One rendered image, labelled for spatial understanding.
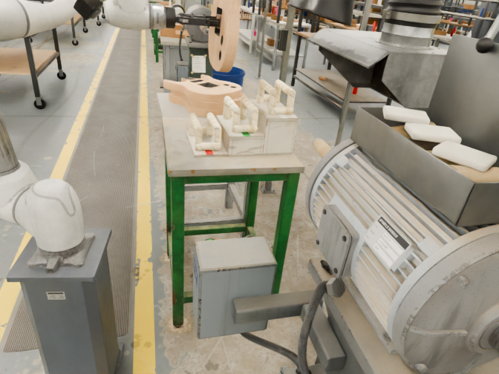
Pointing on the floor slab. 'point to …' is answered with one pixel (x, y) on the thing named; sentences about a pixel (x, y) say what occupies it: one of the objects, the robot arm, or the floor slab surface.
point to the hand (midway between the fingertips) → (217, 21)
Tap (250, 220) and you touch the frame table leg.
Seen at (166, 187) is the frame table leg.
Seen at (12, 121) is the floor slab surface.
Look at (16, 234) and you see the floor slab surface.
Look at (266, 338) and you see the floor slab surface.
